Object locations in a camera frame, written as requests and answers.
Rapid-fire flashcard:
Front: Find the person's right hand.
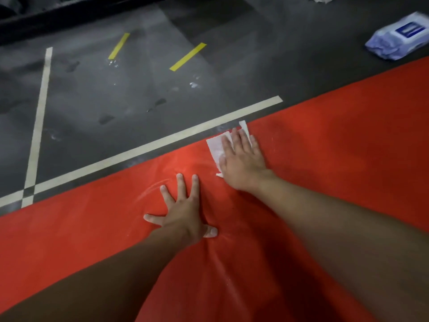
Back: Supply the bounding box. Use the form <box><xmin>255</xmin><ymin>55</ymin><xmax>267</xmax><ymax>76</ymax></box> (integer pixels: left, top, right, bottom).
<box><xmin>218</xmin><ymin>127</ymin><xmax>278</xmax><ymax>193</ymax></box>

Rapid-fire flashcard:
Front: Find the yellow tape strip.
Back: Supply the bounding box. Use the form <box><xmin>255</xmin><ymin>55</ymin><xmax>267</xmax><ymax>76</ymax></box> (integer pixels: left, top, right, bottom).
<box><xmin>108</xmin><ymin>32</ymin><xmax>131</xmax><ymax>60</ymax></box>
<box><xmin>169</xmin><ymin>42</ymin><xmax>208</xmax><ymax>72</ymax></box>

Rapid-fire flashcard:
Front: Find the pale blue wipes pack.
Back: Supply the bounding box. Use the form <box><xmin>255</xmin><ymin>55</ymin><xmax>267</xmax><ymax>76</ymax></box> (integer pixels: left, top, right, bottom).
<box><xmin>365</xmin><ymin>11</ymin><xmax>429</xmax><ymax>61</ymax></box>

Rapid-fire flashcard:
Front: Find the red mat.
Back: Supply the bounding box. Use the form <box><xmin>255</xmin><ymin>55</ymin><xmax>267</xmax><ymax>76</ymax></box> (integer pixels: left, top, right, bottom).
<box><xmin>0</xmin><ymin>56</ymin><xmax>429</xmax><ymax>322</ymax></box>

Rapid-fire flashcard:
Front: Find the person's left hand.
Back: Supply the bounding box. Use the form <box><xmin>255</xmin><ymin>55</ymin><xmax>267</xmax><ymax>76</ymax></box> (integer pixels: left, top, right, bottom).
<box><xmin>143</xmin><ymin>173</ymin><xmax>219</xmax><ymax>247</ymax></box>

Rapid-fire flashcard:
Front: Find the black gym machine frame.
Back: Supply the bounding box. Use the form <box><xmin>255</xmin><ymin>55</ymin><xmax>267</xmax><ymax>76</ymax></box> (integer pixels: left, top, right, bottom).
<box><xmin>0</xmin><ymin>0</ymin><xmax>168</xmax><ymax>46</ymax></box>

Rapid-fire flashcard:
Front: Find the person's right forearm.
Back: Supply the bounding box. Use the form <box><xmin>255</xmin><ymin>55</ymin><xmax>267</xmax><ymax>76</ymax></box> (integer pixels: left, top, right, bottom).
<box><xmin>253</xmin><ymin>172</ymin><xmax>429</xmax><ymax>322</ymax></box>

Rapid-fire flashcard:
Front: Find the person's left forearm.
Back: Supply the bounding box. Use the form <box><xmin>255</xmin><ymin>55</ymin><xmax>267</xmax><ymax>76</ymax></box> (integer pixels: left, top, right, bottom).
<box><xmin>0</xmin><ymin>228</ymin><xmax>192</xmax><ymax>322</ymax></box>

